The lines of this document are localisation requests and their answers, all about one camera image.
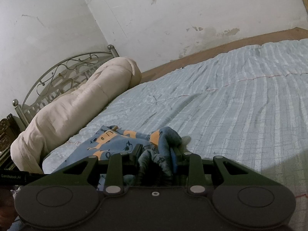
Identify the blue orange patterned pants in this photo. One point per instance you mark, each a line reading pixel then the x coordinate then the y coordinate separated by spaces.
pixel 153 155

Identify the pink rolled comforter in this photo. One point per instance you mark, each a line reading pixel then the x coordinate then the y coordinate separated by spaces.
pixel 53 125

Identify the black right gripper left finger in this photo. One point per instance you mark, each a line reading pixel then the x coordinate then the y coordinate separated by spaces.
pixel 106 175

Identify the dark carved wooden furniture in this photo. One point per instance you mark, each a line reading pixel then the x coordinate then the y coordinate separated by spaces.
pixel 9 132

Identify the brown wooden bed frame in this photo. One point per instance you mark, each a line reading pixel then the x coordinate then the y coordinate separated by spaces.
pixel 291 34

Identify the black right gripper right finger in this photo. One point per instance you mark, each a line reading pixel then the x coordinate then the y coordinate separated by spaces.
pixel 196 175

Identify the grey metal headboard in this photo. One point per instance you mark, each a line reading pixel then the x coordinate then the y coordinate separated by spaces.
pixel 59 79

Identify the light blue bed sheet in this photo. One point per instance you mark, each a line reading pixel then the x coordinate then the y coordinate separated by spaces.
pixel 249 105

